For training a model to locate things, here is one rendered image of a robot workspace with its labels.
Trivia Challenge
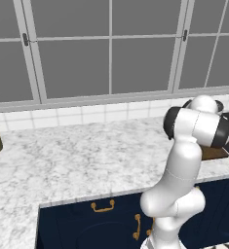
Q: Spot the grey framed window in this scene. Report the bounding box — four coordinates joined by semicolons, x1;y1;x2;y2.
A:
0;0;229;114

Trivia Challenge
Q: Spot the navy drawer front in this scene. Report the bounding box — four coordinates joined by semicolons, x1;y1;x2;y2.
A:
38;192;153;228

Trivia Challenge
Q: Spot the brass cupboard door handle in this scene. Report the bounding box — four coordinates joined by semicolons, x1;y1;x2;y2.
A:
133;213;142;241
145;217;156;237

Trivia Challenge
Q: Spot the brown wooden cutting board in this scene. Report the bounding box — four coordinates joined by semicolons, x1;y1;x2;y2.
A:
201;145;229;161

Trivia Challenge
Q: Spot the navy cupboard door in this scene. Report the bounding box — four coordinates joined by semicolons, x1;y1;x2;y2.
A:
37;213;153;249
178;177;229;249

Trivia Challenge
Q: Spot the brass drawer handle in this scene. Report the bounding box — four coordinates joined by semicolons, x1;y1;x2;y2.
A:
90;198;116;214

